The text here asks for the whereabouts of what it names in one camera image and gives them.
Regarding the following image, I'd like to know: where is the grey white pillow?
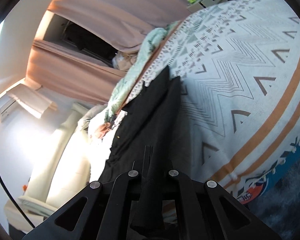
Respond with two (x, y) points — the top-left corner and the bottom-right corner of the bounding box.
(77, 103), (107, 131)

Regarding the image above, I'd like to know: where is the mint green duvet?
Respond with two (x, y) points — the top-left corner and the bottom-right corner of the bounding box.
(104, 28), (168, 122)

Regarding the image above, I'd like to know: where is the patterned white bedspread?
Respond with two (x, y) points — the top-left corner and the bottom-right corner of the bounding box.
(88, 0), (300, 204)

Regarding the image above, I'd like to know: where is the cream padded headboard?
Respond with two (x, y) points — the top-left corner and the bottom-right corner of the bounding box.
(4, 103), (90, 232)

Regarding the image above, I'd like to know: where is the right pink curtain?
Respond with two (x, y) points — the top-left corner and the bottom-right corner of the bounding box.
(47, 0), (190, 53)

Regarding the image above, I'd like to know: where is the beige clothes pile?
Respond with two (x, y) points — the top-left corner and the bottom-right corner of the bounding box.
(112, 51), (138, 72)

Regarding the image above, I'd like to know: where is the orange crumpled cloth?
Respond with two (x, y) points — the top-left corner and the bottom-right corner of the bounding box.
(94, 122), (114, 139)

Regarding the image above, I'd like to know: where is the large black jacket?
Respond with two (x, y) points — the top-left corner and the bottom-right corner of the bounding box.
(97, 64), (193, 240)

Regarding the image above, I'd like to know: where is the left pink curtain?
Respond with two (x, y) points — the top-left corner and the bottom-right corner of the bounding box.
(26, 40), (126, 104)

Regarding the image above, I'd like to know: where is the pink curtain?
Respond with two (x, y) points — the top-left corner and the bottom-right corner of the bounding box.
(47, 0), (190, 53)
(26, 40), (126, 104)

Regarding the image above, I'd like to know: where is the hanging cream garment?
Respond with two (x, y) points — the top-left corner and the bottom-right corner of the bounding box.
(6, 84), (58, 119)

